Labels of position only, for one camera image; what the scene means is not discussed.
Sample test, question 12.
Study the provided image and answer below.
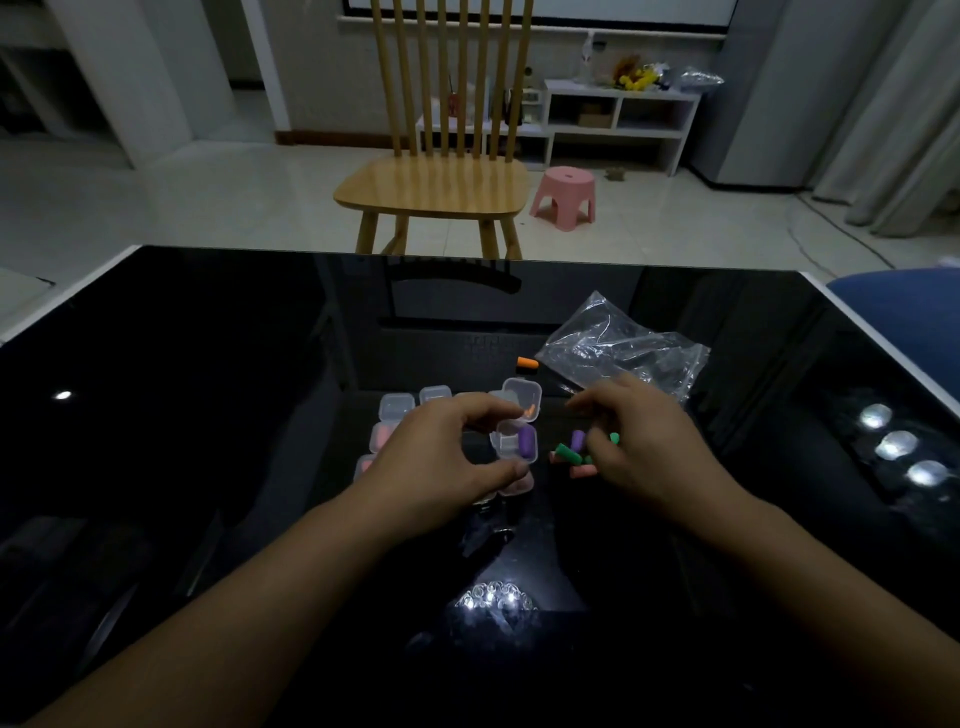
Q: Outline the person's left hand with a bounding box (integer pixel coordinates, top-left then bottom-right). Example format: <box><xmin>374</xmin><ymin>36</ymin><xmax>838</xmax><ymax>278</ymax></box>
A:
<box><xmin>358</xmin><ymin>392</ymin><xmax>533</xmax><ymax>538</ymax></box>

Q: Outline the person's right hand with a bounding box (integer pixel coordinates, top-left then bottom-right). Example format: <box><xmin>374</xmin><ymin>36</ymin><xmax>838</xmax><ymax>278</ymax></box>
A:
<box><xmin>564</xmin><ymin>373</ymin><xmax>751</xmax><ymax>531</ymax></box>

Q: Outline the person's right forearm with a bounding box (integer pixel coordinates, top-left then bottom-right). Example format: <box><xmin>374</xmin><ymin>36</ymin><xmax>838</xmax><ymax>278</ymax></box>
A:
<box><xmin>675</xmin><ymin>491</ymin><xmax>960</xmax><ymax>728</ymax></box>

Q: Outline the person's left forearm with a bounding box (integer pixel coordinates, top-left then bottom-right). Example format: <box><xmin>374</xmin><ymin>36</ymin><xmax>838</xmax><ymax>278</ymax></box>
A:
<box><xmin>22</xmin><ymin>480</ymin><xmax>421</xmax><ymax>728</ymax></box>

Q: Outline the pink plastic stool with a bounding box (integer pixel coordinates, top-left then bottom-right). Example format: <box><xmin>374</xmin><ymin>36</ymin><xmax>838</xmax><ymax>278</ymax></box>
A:
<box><xmin>529</xmin><ymin>166</ymin><xmax>597</xmax><ymax>232</ymax></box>

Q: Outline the wooden spindle-back chair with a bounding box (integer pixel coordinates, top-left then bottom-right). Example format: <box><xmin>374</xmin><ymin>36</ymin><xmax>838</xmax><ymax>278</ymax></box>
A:
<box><xmin>333</xmin><ymin>0</ymin><xmax>536</xmax><ymax>261</ymax></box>

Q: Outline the white low shelf unit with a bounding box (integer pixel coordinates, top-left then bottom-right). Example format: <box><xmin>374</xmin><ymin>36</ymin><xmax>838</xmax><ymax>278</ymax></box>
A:
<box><xmin>414</xmin><ymin>78</ymin><xmax>702</xmax><ymax>177</ymax></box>

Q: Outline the yellow plush toy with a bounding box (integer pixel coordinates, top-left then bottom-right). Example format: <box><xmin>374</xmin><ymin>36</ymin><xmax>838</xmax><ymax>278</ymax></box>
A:
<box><xmin>613</xmin><ymin>56</ymin><xmax>663</xmax><ymax>93</ymax></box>

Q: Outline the grey curtain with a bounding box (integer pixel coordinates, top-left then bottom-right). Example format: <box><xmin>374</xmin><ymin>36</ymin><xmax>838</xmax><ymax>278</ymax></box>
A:
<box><xmin>806</xmin><ymin>0</ymin><xmax>960</xmax><ymax>239</ymax></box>

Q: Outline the black floor cable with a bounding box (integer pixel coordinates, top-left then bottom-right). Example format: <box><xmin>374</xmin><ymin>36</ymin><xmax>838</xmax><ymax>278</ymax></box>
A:
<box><xmin>785</xmin><ymin>191</ymin><xmax>897</xmax><ymax>280</ymax></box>

